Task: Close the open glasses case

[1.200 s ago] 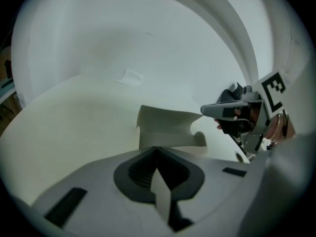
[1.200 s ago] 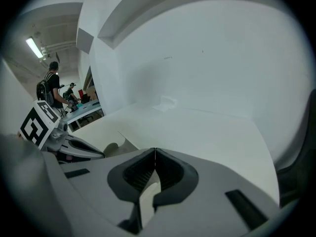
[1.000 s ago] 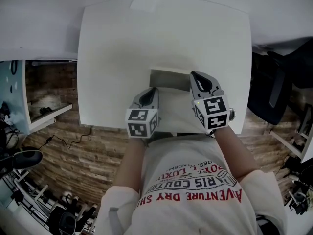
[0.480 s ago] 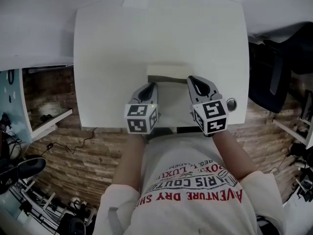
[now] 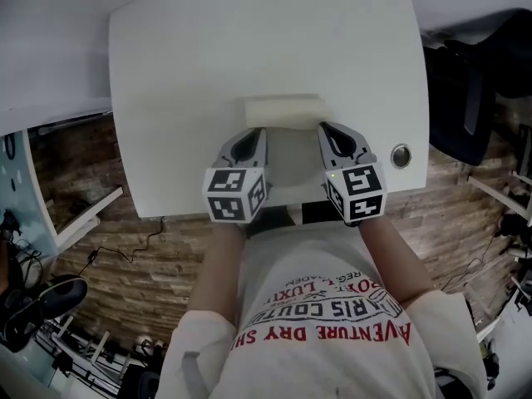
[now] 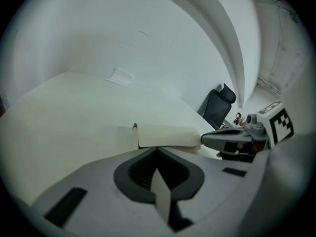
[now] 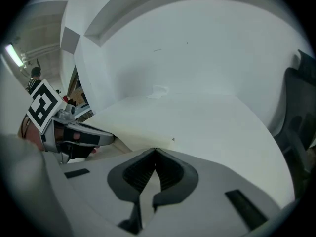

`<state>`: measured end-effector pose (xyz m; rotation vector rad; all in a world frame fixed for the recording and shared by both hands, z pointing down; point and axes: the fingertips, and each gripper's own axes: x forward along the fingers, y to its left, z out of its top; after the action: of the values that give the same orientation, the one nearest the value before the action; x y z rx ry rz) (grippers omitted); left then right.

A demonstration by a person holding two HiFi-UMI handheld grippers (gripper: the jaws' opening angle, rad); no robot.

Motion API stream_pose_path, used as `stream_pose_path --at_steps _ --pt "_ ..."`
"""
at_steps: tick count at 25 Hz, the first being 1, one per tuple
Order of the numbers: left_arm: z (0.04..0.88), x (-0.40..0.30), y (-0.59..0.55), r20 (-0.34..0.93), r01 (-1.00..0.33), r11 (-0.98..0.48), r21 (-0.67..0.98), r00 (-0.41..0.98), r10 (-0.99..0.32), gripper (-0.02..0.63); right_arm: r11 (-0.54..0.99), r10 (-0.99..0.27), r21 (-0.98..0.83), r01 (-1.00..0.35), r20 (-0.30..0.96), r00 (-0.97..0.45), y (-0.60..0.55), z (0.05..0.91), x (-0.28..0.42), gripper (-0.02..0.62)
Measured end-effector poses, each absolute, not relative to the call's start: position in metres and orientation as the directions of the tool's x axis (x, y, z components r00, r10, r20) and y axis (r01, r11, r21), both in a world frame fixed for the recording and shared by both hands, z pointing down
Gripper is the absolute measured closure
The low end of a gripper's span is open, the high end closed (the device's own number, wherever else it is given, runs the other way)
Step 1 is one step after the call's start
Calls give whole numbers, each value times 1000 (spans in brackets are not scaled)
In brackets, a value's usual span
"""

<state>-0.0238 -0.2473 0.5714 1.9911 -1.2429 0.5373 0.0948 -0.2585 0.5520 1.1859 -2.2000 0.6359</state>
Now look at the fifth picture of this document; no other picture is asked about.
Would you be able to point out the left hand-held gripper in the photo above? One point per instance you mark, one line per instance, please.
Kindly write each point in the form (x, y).
(232, 193)

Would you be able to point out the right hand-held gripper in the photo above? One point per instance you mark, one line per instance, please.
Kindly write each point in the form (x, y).
(361, 193)

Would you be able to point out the white rectangular block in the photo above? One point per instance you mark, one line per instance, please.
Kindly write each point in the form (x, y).
(287, 112)

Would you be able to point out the person's right forearm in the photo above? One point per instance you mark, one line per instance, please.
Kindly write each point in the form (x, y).
(395, 260)

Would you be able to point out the person's left forearm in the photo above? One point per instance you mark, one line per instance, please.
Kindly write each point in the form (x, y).
(218, 268)

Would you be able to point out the white table with grommet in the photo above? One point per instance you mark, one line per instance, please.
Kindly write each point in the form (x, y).
(249, 56)

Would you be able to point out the black office chair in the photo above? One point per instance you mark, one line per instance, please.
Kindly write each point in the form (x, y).
(469, 98)

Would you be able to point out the person's white printed t-shirt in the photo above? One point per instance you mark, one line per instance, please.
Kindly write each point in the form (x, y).
(324, 347)

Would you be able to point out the large white partition desk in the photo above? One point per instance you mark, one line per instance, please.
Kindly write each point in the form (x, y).
(50, 56)

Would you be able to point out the light blue table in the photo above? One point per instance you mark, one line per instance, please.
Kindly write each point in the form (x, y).
(21, 206)

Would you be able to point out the black padded armrest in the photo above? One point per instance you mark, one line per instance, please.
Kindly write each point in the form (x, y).
(62, 295)

